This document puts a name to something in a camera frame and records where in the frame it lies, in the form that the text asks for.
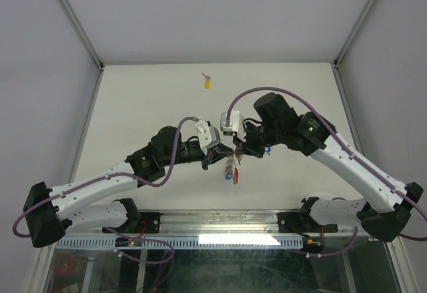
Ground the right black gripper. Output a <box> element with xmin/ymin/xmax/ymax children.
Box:
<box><xmin>232</xmin><ymin>121</ymin><xmax>283</xmax><ymax>160</ymax></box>

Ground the grey slotted cable duct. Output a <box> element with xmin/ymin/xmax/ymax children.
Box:
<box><xmin>56</xmin><ymin>234</ymin><xmax>303</xmax><ymax>251</ymax></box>

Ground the aluminium front rail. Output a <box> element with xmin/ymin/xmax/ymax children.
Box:
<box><xmin>65</xmin><ymin>208</ymin><xmax>354</xmax><ymax>236</ymax></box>

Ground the yellow tag key far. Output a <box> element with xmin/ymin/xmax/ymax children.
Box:
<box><xmin>202</xmin><ymin>73</ymin><xmax>211</xmax><ymax>89</ymax></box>

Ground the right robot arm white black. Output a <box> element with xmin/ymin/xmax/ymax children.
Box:
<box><xmin>226</xmin><ymin>93</ymin><xmax>423</xmax><ymax>242</ymax></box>

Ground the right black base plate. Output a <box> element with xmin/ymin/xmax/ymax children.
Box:
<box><xmin>277</xmin><ymin>212</ymin><xmax>338</xmax><ymax>236</ymax></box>

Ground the red grey keyring holder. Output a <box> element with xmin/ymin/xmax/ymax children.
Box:
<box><xmin>224</xmin><ymin>155</ymin><xmax>239</xmax><ymax>185</ymax></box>

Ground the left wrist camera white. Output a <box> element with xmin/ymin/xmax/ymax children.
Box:
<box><xmin>195</xmin><ymin>117</ymin><xmax>221</xmax><ymax>154</ymax></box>

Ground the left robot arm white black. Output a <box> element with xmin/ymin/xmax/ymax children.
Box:
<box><xmin>23</xmin><ymin>126</ymin><xmax>234</xmax><ymax>248</ymax></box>

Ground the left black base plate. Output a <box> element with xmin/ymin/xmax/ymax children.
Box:
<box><xmin>112</xmin><ymin>211</ymin><xmax>163</xmax><ymax>234</ymax></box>

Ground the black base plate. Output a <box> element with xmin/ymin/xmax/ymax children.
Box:
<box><xmin>112</xmin><ymin>211</ymin><xmax>163</xmax><ymax>234</ymax></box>
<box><xmin>277</xmin><ymin>212</ymin><xmax>338</xmax><ymax>236</ymax></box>

